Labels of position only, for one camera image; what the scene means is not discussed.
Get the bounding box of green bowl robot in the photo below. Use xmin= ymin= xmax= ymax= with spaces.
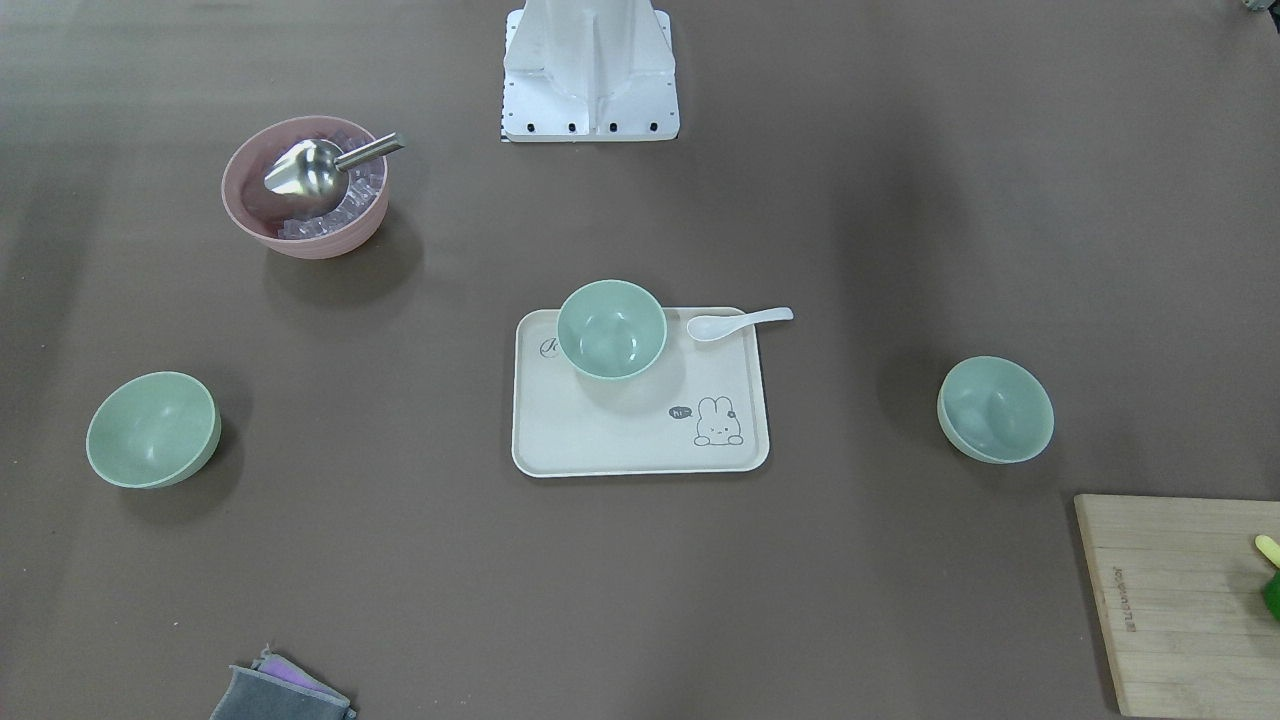
xmin=84 ymin=372 xmax=221 ymax=489
xmin=936 ymin=356 xmax=1055 ymax=464

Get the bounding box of green bowl on tray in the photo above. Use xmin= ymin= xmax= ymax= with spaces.
xmin=556 ymin=279 xmax=669 ymax=380

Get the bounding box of beige rabbit tray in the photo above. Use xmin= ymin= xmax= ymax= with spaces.
xmin=511 ymin=307 xmax=771 ymax=478

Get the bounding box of white ceramic spoon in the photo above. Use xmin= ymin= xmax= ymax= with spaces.
xmin=686 ymin=307 xmax=794 ymax=342

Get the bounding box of metal ice scoop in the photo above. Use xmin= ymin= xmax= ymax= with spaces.
xmin=262 ymin=133 xmax=406 ymax=204

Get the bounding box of pink bowl with ice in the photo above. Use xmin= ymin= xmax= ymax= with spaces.
xmin=220 ymin=115 xmax=389 ymax=260

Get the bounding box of grey purple cloth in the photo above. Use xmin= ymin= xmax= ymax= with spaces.
xmin=210 ymin=648 xmax=358 ymax=719

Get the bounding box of wooden cutting board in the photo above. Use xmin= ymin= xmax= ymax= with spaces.
xmin=1074 ymin=495 xmax=1279 ymax=719

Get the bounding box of yellow plastic knife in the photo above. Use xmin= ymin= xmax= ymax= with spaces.
xmin=1253 ymin=534 xmax=1280 ymax=569

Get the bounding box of green lime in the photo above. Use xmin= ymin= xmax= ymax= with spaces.
xmin=1261 ymin=571 xmax=1280 ymax=623

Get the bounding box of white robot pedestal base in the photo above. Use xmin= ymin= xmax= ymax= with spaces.
xmin=500 ymin=1 xmax=681 ymax=143

